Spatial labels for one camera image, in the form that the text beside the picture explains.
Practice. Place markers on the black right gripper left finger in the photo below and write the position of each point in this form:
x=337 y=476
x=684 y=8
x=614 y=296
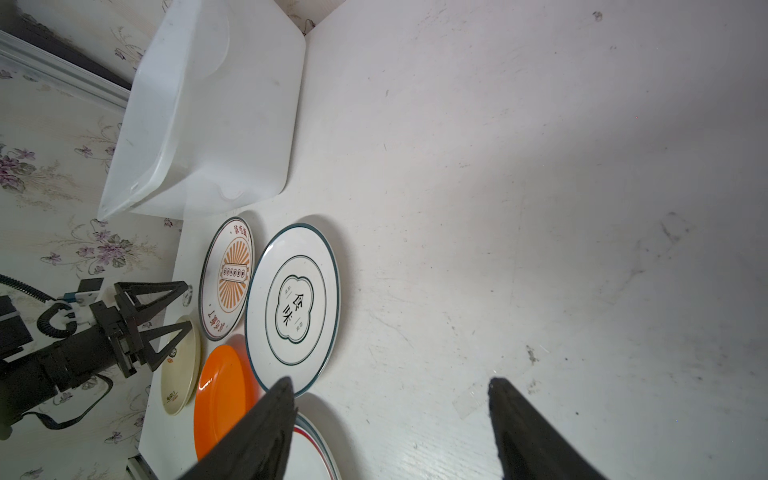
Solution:
x=258 y=446

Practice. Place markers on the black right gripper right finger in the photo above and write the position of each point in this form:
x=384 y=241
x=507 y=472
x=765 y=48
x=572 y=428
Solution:
x=529 y=447

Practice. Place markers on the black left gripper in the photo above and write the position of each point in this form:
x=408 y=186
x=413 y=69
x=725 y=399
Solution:
x=139 y=303

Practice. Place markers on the cream plate small flowers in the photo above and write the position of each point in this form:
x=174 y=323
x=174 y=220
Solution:
x=180 y=370

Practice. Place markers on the green rimmed white plate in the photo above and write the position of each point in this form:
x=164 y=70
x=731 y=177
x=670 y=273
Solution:
x=309 y=455

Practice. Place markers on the orange plastic plate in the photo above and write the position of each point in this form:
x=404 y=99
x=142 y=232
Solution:
x=227 y=390

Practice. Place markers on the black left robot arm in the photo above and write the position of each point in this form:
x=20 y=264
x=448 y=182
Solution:
x=88 y=337

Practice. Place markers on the white plastic bin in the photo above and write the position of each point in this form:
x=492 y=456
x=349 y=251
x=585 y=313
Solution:
x=210 y=119

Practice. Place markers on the white plate orange fan centre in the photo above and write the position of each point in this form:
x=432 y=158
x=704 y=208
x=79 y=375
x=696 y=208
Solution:
x=225 y=278

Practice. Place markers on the white plate black flower outline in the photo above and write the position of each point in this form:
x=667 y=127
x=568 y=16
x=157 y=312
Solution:
x=293 y=308

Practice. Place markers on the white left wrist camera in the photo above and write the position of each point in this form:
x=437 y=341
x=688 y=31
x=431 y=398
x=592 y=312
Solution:
x=87 y=292

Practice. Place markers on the aluminium frame post left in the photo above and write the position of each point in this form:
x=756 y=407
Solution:
x=22 y=60

